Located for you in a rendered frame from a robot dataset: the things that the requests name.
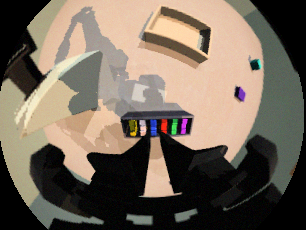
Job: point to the teal cube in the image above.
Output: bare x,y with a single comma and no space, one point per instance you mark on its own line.
255,64

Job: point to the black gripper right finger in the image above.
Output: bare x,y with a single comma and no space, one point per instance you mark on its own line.
180,160

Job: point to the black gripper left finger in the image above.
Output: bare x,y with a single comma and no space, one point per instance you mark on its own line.
133,163

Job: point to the purple rectangular block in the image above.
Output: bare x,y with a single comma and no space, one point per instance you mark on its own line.
240,93

